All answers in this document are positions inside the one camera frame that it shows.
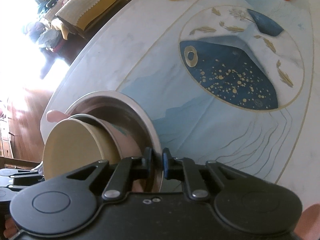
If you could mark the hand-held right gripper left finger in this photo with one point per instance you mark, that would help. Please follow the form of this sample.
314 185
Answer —
148 160

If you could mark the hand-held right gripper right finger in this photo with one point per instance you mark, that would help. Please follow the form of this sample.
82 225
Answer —
165 164

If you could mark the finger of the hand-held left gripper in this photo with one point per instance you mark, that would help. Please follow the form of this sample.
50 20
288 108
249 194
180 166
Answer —
27 177

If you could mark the pink bowl with steel liner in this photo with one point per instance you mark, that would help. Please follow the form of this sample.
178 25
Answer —
120 140

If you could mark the large stainless steel bowl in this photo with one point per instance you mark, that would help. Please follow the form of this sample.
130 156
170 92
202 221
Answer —
147 125

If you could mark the cream bowl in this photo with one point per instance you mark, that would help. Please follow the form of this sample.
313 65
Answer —
72 147

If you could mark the pink mouse-shaped plate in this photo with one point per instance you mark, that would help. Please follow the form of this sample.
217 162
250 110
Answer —
311 221

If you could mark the person's left hand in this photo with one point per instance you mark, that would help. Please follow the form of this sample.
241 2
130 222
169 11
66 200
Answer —
11 227

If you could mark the sofa with cream cover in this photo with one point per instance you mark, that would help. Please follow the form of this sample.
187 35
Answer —
87 7

